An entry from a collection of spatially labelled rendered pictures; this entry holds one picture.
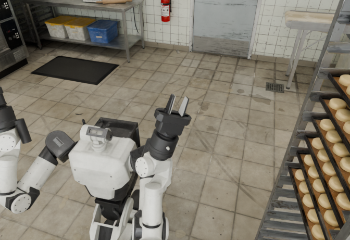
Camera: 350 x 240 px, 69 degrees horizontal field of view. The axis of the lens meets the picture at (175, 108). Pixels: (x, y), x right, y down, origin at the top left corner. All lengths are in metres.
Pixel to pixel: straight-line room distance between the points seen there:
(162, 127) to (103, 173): 0.42
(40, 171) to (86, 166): 0.21
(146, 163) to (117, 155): 0.29
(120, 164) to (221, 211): 1.34
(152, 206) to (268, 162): 1.94
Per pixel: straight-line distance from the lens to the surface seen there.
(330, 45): 0.96
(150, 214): 0.94
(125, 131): 1.22
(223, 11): 4.50
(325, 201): 1.04
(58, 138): 1.25
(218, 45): 4.68
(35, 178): 1.26
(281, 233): 1.69
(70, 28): 4.98
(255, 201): 2.40
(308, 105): 1.06
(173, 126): 0.81
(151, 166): 0.85
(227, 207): 2.31
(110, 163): 1.11
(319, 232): 1.07
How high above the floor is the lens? 1.90
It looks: 36 degrees down
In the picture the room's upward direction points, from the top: straight up
